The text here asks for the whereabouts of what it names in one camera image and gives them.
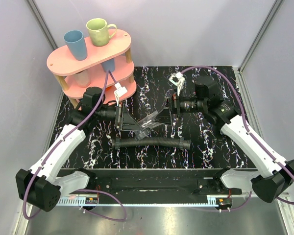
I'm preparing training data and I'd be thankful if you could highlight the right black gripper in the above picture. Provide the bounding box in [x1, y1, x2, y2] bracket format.
[152, 88, 207, 125]

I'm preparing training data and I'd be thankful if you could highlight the clear plastic canister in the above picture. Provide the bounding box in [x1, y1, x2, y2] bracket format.
[134, 111, 164, 141]

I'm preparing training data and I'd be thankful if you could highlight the black corrugated hose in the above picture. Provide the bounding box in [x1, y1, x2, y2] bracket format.
[112, 137, 192, 150]

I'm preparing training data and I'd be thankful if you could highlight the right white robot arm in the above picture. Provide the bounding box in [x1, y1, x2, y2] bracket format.
[154, 73, 294, 203]

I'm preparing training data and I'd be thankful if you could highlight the blue cup middle shelf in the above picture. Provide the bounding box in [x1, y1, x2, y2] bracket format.
[101, 58, 115, 72]

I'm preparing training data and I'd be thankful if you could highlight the white faceted cup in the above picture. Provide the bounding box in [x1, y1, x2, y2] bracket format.
[74, 70, 91, 88]

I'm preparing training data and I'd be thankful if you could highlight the pink three-tier wooden shelf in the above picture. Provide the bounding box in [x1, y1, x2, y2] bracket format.
[47, 29, 137, 107]

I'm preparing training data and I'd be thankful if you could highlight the green ceramic mug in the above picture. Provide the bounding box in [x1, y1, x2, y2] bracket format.
[86, 18, 118, 47]

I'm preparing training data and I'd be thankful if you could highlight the blue plastic tumbler on top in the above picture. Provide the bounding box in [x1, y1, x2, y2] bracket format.
[64, 30, 88, 61]

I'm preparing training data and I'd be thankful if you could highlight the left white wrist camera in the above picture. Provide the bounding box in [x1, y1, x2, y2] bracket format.
[114, 83, 127, 105]

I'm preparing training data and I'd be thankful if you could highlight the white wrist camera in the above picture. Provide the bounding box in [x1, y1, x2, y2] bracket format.
[169, 72, 185, 96]
[114, 83, 127, 105]

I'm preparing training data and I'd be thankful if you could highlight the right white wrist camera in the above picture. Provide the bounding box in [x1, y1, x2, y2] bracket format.
[169, 72, 185, 96]

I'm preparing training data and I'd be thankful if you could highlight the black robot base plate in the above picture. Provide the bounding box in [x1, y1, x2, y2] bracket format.
[68, 168, 243, 204]

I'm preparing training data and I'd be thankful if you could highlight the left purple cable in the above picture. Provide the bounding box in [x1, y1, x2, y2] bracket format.
[22, 70, 118, 220]

